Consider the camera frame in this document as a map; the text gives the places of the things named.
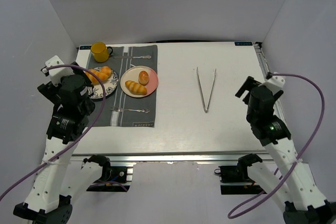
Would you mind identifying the silver metal tongs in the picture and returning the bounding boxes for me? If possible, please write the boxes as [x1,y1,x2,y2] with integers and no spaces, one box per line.
[196,67,217,113]

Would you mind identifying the striped crescent bread roll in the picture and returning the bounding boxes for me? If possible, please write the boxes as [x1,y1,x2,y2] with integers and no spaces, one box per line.
[125,80,147,95]

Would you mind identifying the round sesame bun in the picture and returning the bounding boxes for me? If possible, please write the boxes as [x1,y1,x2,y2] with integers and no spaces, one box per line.
[138,70,150,86]

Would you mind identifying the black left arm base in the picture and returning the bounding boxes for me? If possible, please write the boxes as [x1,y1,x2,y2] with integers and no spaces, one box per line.
[81,155,130,193]

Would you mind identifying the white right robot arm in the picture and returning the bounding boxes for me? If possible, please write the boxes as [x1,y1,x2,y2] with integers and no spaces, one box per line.
[235,73,335,223]

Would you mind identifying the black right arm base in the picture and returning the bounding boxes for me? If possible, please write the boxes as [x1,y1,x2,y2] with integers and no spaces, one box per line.
[214,154,266,195]

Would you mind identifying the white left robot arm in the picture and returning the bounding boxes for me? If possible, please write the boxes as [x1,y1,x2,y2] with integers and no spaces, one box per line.
[13,56,111,223]

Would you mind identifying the blue floral plate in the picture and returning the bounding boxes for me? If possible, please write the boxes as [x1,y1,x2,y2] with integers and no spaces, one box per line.
[88,67,119,100]

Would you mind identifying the round golden bun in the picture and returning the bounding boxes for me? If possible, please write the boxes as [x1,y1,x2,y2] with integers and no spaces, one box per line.
[100,66,113,77]

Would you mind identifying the yellow enamel mug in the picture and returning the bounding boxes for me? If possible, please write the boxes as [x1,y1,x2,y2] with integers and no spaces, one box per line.
[90,42,113,63]

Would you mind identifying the silver fork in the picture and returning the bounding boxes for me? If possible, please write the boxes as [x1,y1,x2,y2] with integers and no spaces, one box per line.
[110,106,150,114]

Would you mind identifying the cream and pink plate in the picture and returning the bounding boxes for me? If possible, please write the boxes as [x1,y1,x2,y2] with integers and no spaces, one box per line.
[120,66,159,98]

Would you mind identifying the silver table knife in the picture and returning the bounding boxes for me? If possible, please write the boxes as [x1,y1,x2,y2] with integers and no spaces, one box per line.
[112,55,152,59]

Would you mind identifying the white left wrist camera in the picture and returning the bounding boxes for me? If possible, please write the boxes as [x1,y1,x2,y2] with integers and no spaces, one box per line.
[41,56,74,87]

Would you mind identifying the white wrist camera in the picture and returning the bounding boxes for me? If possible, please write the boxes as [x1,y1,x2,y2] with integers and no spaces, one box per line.
[263,72,286,89]
[41,56,74,87]

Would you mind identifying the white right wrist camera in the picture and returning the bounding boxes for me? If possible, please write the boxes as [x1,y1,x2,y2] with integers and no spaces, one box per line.
[263,72,286,89]

